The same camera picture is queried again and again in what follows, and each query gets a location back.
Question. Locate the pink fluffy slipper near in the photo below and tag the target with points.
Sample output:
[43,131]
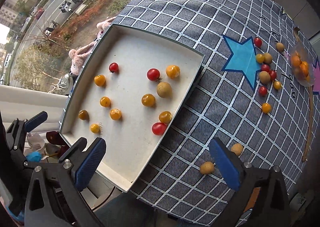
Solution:
[79,57]

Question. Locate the brown longan near edge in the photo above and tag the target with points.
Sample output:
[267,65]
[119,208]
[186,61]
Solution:
[237,149]

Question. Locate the grey checked star tablecloth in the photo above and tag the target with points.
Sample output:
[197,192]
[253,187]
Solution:
[221,104]

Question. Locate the white shallow box tray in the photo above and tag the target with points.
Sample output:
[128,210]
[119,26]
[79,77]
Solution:
[113,100]

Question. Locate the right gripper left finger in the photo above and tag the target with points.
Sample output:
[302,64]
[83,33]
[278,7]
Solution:
[54,194]

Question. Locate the yellow cherry tomato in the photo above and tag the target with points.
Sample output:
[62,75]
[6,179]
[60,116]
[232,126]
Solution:
[172,71]

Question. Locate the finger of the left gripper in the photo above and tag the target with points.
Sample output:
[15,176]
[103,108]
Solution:
[17,131]

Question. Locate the orange fruit in bowl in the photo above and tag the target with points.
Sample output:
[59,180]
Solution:
[295,60]

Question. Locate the large brown longan centre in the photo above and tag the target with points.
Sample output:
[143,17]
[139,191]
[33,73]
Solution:
[264,77]

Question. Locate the red cherry tomato isolated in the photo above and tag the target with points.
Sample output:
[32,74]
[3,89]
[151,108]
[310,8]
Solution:
[258,42]

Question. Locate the pink fluffy slipper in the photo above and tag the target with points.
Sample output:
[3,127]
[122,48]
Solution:
[79,57]
[103,26]

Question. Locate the yellow tomato bottom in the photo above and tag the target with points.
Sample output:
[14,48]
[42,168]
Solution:
[148,100]

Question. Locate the white sofa cushion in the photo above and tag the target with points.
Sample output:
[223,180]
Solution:
[24,104]

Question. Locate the dark yellow tomato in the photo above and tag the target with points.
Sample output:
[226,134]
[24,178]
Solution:
[83,115]

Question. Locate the brown longan isolated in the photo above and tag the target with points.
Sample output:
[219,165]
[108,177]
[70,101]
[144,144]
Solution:
[280,47]

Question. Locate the pink fluffy slipper far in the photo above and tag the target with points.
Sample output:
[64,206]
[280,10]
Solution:
[103,26]

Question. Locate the red tomato bottom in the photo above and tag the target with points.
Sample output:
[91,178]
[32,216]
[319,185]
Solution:
[114,68]

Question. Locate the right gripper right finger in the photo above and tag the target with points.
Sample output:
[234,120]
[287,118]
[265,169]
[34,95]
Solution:
[260,190]

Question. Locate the grey sneaker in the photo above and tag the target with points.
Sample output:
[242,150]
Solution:
[64,85]

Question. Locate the glass bowl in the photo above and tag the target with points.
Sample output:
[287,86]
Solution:
[304,73]

